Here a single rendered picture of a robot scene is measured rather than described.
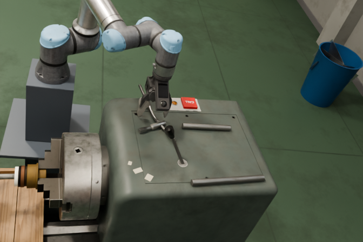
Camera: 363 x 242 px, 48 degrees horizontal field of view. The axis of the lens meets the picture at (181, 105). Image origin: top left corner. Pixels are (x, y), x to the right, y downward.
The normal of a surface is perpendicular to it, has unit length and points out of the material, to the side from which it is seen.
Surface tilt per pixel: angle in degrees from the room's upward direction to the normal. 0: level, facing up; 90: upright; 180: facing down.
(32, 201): 0
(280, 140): 0
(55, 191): 9
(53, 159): 51
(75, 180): 43
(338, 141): 0
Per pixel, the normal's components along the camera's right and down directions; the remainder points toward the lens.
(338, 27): -0.96, -0.10
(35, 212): 0.25, -0.73
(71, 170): 0.33, -0.26
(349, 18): 0.13, 0.67
